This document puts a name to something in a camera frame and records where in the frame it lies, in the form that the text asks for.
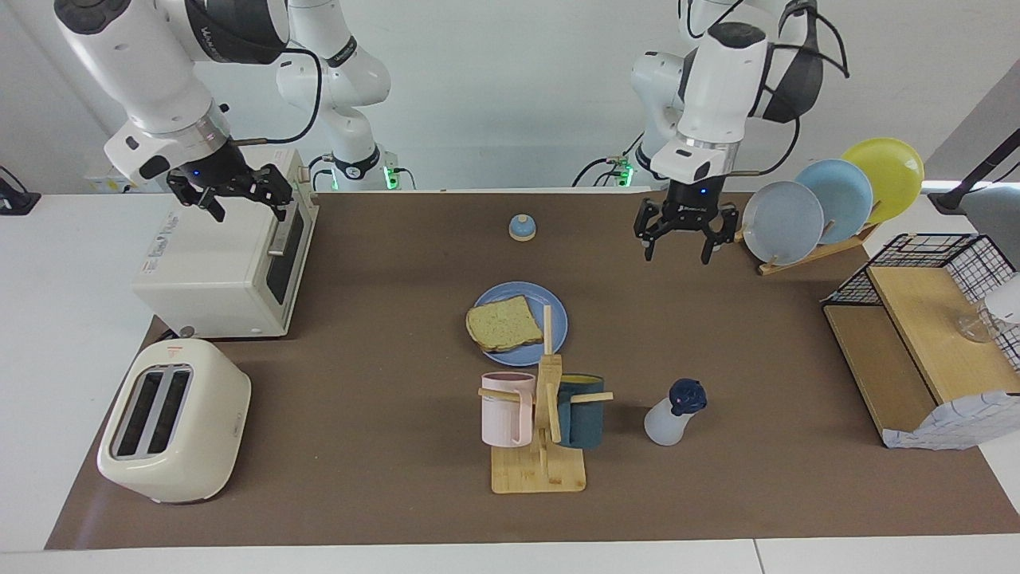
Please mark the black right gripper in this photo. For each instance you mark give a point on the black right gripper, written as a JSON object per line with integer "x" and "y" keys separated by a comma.
{"x": 217, "y": 177}

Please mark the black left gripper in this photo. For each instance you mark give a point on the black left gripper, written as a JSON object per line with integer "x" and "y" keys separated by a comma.
{"x": 689, "y": 211}

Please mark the translucent seasoning bottle blue cap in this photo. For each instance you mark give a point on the translucent seasoning bottle blue cap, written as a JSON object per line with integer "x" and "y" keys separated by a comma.
{"x": 669, "y": 422}

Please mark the toasted bread slice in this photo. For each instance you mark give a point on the toasted bread slice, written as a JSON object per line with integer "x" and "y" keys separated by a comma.
{"x": 504, "y": 323}

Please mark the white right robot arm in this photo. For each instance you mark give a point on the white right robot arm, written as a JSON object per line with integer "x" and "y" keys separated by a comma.
{"x": 143, "y": 72}

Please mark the grey round plate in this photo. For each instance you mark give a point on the grey round plate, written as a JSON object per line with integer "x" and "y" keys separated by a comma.
{"x": 785, "y": 227}

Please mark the wooden plate rack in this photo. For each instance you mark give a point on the wooden plate rack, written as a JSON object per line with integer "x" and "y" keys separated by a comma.
{"x": 797, "y": 258}

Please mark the light blue round plate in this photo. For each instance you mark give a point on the light blue round plate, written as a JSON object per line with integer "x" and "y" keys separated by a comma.
{"x": 845, "y": 199}

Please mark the yellow round plate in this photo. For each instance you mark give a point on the yellow round plate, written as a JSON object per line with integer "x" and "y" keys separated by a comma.
{"x": 892, "y": 171}

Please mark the white toaster oven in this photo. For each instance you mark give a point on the white toaster oven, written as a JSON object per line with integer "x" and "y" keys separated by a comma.
{"x": 215, "y": 279}

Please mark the brown table mat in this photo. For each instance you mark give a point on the brown table mat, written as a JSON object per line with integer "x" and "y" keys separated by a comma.
{"x": 382, "y": 279}

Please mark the small blue bell wooden knob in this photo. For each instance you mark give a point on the small blue bell wooden knob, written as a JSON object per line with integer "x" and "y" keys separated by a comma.
{"x": 522, "y": 229}

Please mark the teal mug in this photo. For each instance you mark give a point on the teal mug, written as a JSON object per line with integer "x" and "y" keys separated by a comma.
{"x": 582, "y": 418}

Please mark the black table clamp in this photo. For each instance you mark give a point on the black table clamp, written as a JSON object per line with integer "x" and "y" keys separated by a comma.
{"x": 16, "y": 201}

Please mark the cream two-slot toaster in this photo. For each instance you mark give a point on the cream two-slot toaster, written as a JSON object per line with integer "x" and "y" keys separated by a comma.
{"x": 207, "y": 430}

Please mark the pink ribbed mug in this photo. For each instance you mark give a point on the pink ribbed mug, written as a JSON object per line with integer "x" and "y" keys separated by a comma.
{"x": 504, "y": 410}

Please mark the wooden shelf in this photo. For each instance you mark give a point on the wooden shelf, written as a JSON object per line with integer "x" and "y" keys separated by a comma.
{"x": 916, "y": 335}

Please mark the wooden mug tree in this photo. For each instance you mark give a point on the wooden mug tree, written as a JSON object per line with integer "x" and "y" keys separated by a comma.
{"x": 542, "y": 474}

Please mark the clear glass cup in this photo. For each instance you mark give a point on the clear glass cup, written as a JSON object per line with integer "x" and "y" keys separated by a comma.
{"x": 978, "y": 327}

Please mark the white checked cloth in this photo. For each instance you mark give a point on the white checked cloth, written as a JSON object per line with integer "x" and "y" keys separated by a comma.
{"x": 956, "y": 422}

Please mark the white wall outlet box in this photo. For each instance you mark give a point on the white wall outlet box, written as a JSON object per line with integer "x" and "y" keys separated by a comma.
{"x": 100, "y": 185}

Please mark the black camera stand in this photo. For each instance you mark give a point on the black camera stand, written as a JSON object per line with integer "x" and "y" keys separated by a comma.
{"x": 952, "y": 199}

